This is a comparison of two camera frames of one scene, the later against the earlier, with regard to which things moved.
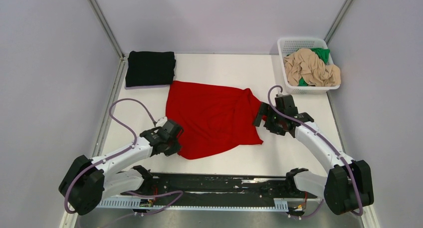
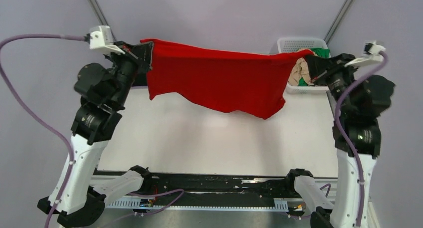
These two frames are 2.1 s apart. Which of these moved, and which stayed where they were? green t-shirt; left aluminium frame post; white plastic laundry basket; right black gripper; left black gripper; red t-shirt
Moved: red t-shirt; right black gripper; left black gripper
Stayed: left aluminium frame post; white plastic laundry basket; green t-shirt
